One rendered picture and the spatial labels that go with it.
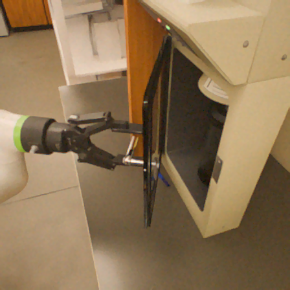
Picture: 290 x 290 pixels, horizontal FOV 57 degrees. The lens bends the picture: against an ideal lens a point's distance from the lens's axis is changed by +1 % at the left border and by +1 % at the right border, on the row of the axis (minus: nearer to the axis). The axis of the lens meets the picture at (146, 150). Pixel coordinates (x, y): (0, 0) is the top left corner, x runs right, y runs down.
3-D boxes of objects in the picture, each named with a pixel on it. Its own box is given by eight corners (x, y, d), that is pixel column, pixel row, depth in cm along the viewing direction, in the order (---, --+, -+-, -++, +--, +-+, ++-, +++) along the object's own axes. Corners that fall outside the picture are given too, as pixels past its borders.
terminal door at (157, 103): (161, 154, 92) (167, 33, 65) (146, 232, 69) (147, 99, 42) (158, 153, 92) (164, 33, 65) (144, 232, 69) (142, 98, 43)
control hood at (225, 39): (168, 23, 65) (171, -27, 58) (247, 85, 42) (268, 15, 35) (122, 28, 62) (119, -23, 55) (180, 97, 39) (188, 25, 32)
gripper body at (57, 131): (50, 159, 66) (87, 164, 65) (41, 133, 60) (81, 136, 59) (63, 140, 71) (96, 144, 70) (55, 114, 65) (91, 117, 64)
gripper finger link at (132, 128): (114, 123, 62) (114, 121, 61) (144, 127, 61) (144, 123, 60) (111, 131, 59) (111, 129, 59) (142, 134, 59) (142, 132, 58)
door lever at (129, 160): (152, 144, 65) (153, 135, 64) (145, 171, 59) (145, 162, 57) (131, 141, 66) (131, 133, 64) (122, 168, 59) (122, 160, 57)
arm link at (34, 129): (35, 107, 67) (45, 135, 73) (11, 135, 59) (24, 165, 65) (59, 109, 66) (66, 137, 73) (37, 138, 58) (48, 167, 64)
